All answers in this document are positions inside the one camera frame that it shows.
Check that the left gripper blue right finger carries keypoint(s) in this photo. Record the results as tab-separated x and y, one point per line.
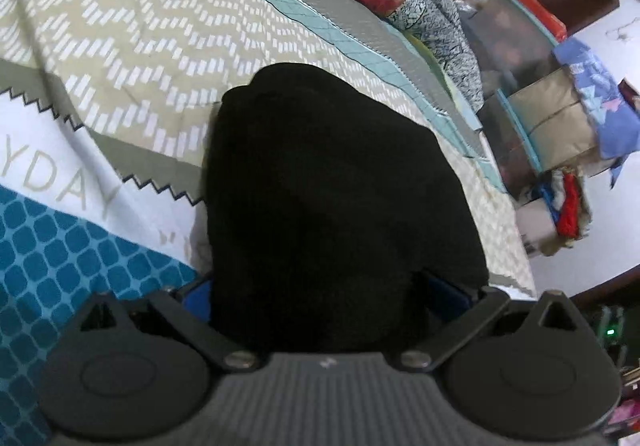
453	299

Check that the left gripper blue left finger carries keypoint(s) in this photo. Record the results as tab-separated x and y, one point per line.
194	297

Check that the black pants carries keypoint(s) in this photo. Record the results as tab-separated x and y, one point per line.
328	215

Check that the stack of colourful folded clothes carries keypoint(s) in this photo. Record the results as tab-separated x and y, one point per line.
564	199

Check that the beige storage bag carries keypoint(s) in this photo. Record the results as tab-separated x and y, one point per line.
555	122

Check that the blue printed cloth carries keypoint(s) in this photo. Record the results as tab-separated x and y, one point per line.
616	123

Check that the dark storage bag teal trim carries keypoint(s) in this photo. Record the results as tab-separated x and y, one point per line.
514	50

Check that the chevron patterned bedspread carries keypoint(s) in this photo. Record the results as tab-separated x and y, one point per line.
105	108

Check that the red box on top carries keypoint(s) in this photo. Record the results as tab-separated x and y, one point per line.
555	26

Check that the blue grey patterned blanket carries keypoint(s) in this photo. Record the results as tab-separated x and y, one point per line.
437	24

